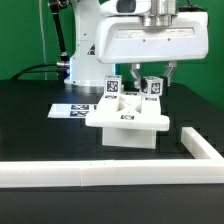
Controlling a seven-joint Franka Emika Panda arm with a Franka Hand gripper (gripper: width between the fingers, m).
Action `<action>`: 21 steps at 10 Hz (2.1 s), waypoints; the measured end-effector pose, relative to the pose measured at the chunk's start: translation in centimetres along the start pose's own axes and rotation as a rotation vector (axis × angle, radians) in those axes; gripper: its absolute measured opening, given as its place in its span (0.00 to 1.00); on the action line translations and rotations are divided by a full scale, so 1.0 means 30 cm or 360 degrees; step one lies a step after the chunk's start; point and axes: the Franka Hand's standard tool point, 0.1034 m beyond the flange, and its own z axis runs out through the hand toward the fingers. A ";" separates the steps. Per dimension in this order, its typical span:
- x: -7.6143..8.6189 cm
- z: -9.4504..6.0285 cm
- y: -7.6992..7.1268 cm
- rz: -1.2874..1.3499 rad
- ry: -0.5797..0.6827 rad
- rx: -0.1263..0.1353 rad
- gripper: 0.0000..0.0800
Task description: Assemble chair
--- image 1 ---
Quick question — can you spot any white L-shaped fence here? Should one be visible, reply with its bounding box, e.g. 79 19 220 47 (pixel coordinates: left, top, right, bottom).
0 127 224 188

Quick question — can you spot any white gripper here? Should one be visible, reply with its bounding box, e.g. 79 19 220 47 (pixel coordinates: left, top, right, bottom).
95 12 208 89

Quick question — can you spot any white chair back frame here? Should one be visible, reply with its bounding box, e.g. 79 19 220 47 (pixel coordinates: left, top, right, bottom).
85 94 170 131

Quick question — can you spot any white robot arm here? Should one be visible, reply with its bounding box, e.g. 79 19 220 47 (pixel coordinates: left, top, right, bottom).
66 0 208 91

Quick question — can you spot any white chair seat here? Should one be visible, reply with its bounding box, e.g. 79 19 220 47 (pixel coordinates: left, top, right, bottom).
102 128 157 149

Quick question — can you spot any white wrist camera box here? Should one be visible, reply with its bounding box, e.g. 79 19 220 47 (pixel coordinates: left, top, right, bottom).
100 0 151 16

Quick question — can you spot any black cable bundle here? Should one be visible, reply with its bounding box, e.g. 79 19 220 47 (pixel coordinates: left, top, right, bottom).
10 0 72 80

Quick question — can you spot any white marker sheet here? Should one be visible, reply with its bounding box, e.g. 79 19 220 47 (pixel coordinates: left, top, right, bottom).
48 104 97 119

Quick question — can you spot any small white tag cube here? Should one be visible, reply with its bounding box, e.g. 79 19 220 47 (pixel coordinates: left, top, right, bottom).
141 76 163 96
104 75 122 95

